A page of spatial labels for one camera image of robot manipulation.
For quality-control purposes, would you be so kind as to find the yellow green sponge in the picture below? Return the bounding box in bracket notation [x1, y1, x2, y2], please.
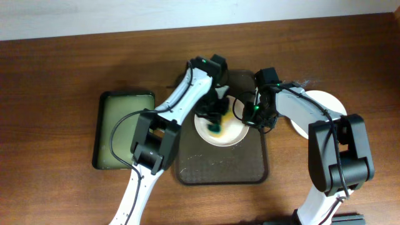
[207, 109, 234, 138]

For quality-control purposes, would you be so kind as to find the white plate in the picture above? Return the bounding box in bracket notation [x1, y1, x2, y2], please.
[194, 95, 249, 147]
[291, 90, 347, 139]

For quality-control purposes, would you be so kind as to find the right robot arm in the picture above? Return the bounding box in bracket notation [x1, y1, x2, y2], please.
[241, 67, 375, 225]

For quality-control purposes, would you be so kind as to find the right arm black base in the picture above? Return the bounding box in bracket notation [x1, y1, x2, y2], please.
[260, 213, 366, 225]

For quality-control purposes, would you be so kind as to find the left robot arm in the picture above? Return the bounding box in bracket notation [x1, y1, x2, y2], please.
[109, 54, 229, 224]

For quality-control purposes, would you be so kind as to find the brown serving tray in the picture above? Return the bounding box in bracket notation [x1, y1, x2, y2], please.
[174, 69, 269, 186]

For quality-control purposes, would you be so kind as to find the black soapy water tray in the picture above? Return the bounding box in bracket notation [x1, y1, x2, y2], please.
[92, 89, 155, 170]

